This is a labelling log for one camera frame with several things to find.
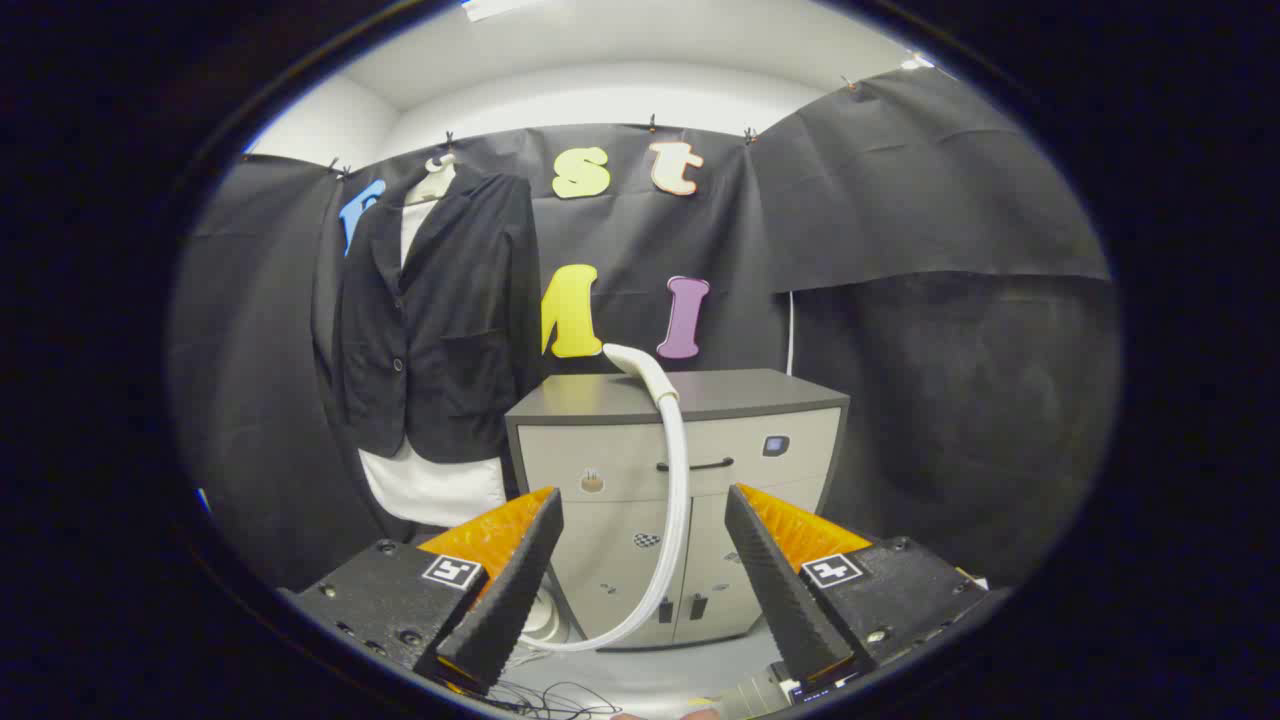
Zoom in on black backdrop cloth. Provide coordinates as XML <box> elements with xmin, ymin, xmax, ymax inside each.
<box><xmin>168</xmin><ymin>68</ymin><xmax>1123</xmax><ymax>591</ymax></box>

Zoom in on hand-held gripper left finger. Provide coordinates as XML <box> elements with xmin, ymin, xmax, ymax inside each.
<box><xmin>285</xmin><ymin>487</ymin><xmax>564</xmax><ymax>698</ymax></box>

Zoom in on black suit jacket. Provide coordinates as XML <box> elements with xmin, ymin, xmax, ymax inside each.
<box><xmin>330</xmin><ymin>170</ymin><xmax>546</xmax><ymax>466</ymax></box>

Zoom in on ceiling light panel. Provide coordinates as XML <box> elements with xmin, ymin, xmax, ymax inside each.
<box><xmin>462</xmin><ymin>0</ymin><xmax>576</xmax><ymax>23</ymax></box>

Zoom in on grey cabinet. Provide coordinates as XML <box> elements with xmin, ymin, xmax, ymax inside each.
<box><xmin>505</xmin><ymin>368</ymin><xmax>851</xmax><ymax>649</ymax></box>

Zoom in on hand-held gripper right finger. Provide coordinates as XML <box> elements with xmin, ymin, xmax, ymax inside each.
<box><xmin>724</xmin><ymin>484</ymin><xmax>991</xmax><ymax>683</ymax></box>

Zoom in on white garment steamer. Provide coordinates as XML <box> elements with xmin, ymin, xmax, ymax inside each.
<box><xmin>515</xmin><ymin>343</ymin><xmax>693</xmax><ymax>654</ymax></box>

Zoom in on black floor cables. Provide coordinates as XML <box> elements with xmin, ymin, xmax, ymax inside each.
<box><xmin>480</xmin><ymin>680</ymin><xmax>623</xmax><ymax>720</ymax></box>

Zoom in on white mannequin torso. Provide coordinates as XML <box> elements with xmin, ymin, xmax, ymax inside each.
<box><xmin>358</xmin><ymin>150</ymin><xmax>509</xmax><ymax>529</ymax></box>

